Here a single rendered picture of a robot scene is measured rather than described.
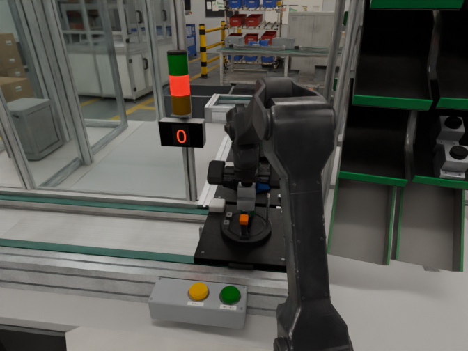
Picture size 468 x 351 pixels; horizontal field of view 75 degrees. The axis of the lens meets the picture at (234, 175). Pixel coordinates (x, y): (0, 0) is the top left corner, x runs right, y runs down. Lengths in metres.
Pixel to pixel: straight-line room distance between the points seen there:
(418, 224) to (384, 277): 0.20
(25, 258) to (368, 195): 0.87
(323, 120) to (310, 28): 7.59
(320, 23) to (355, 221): 7.25
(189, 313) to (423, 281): 0.63
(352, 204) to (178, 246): 0.48
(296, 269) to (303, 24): 7.67
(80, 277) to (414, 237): 0.81
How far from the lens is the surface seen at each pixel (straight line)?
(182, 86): 0.82
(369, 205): 0.83
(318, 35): 7.93
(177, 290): 0.74
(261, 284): 0.74
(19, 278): 1.00
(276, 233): 0.86
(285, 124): 0.33
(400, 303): 0.93
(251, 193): 0.77
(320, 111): 0.35
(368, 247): 0.81
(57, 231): 1.08
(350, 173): 0.69
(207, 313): 0.72
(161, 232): 0.96
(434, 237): 0.87
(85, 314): 0.89
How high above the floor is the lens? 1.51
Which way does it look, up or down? 29 degrees down
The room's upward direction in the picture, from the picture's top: straight up
